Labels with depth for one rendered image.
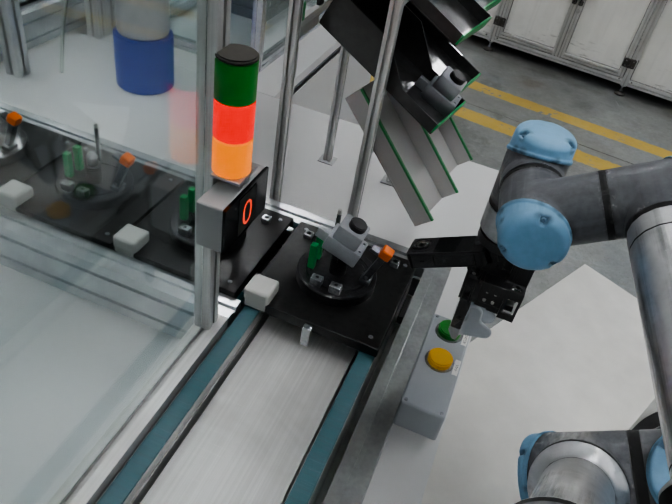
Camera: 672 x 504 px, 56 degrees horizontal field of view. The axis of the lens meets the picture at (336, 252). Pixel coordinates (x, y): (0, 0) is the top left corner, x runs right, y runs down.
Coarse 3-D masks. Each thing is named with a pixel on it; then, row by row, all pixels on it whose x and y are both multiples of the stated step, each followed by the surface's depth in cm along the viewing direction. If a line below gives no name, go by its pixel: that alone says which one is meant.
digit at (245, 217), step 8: (256, 184) 84; (248, 192) 82; (240, 200) 80; (248, 200) 83; (240, 208) 81; (248, 208) 84; (240, 216) 82; (248, 216) 85; (240, 224) 83; (248, 224) 86; (240, 232) 84
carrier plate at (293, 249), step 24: (288, 240) 117; (312, 240) 118; (288, 264) 112; (384, 264) 116; (408, 264) 117; (288, 288) 108; (384, 288) 111; (264, 312) 105; (288, 312) 103; (312, 312) 104; (336, 312) 105; (360, 312) 106; (384, 312) 107; (336, 336) 102; (360, 336) 102; (384, 336) 103
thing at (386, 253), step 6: (372, 246) 104; (384, 246) 104; (372, 252) 104; (378, 252) 104; (384, 252) 103; (390, 252) 103; (378, 258) 104; (384, 258) 103; (390, 258) 103; (372, 264) 106; (378, 264) 105; (366, 270) 108; (372, 270) 106; (366, 276) 107
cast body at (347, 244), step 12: (348, 216) 104; (324, 228) 106; (336, 228) 106; (348, 228) 102; (360, 228) 102; (324, 240) 107; (336, 240) 104; (348, 240) 103; (360, 240) 102; (336, 252) 105; (348, 252) 104; (360, 252) 105; (348, 264) 105
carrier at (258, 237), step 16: (256, 224) 120; (272, 224) 120; (288, 224) 121; (240, 240) 114; (256, 240) 116; (272, 240) 117; (224, 256) 111; (240, 256) 112; (256, 256) 113; (224, 272) 108; (240, 272) 109; (224, 288) 105; (240, 288) 107
